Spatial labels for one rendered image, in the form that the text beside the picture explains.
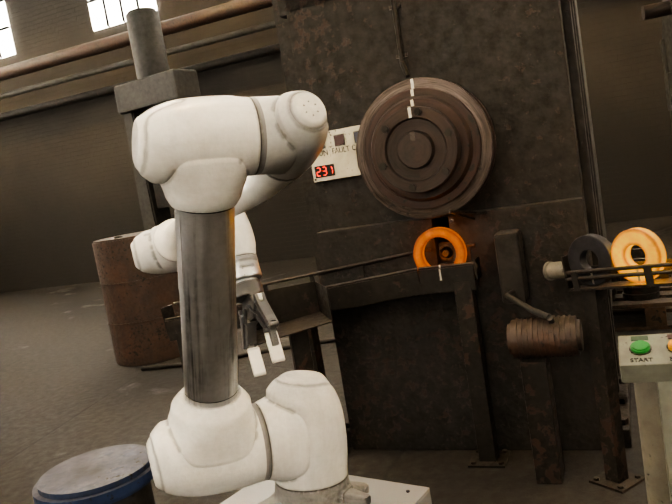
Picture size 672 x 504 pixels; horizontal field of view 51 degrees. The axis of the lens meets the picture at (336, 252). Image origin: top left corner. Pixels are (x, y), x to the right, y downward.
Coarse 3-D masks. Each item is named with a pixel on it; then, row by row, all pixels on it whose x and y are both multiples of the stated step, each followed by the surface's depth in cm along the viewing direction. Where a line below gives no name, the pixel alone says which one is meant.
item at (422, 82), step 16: (416, 80) 232; (432, 80) 230; (384, 96) 237; (464, 96) 227; (368, 112) 240; (480, 112) 226; (480, 128) 227; (480, 160) 229; (368, 176) 244; (480, 176) 229; (464, 192) 232; (400, 208) 241; (432, 208) 237; (448, 208) 235
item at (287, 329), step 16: (288, 288) 246; (304, 288) 247; (320, 288) 239; (272, 304) 245; (288, 304) 246; (304, 304) 248; (320, 304) 245; (272, 320) 245; (288, 320) 247; (304, 320) 241; (320, 320) 235; (304, 336) 235; (304, 352) 235; (304, 368) 236
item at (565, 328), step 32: (512, 320) 223; (544, 320) 218; (576, 320) 215; (512, 352) 220; (544, 352) 216; (576, 352) 213; (544, 384) 218; (544, 416) 220; (544, 448) 221; (544, 480) 223
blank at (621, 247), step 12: (636, 228) 194; (624, 240) 197; (636, 240) 194; (648, 240) 191; (660, 240) 191; (612, 252) 201; (624, 252) 198; (648, 252) 191; (660, 252) 189; (624, 264) 198; (636, 264) 198; (636, 276) 196
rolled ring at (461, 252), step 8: (424, 232) 241; (432, 232) 240; (440, 232) 239; (448, 232) 238; (416, 240) 243; (424, 240) 242; (456, 240) 238; (416, 248) 243; (424, 248) 245; (456, 248) 238; (464, 248) 237; (416, 256) 244; (424, 256) 245; (456, 256) 239; (464, 256) 237; (416, 264) 244; (424, 264) 243
